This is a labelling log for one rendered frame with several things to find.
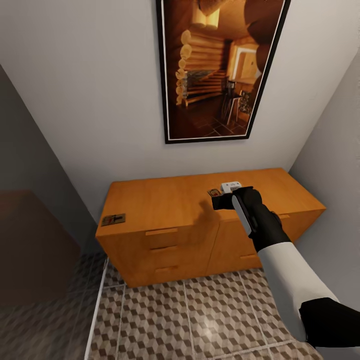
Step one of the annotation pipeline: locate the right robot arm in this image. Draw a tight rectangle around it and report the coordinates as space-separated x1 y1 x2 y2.
212 181 360 360

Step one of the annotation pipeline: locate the mousetrap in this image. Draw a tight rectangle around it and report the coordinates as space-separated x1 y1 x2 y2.
207 188 222 197
101 213 126 227

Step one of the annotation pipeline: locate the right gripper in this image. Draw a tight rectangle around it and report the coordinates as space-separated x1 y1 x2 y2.
212 193 232 211

